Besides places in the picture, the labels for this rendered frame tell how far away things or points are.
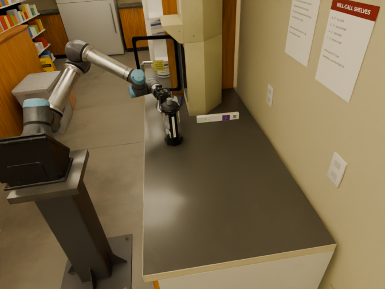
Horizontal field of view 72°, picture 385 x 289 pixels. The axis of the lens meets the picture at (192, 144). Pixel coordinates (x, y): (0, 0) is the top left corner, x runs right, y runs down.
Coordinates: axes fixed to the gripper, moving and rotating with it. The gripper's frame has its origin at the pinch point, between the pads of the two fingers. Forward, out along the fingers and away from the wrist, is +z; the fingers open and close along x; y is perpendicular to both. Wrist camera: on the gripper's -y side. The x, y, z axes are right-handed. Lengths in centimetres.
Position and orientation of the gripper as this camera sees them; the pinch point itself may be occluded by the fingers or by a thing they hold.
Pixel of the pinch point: (170, 110)
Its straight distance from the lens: 142.0
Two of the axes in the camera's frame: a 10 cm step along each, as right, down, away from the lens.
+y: -0.4, -8.0, -5.9
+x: 9.2, -2.6, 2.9
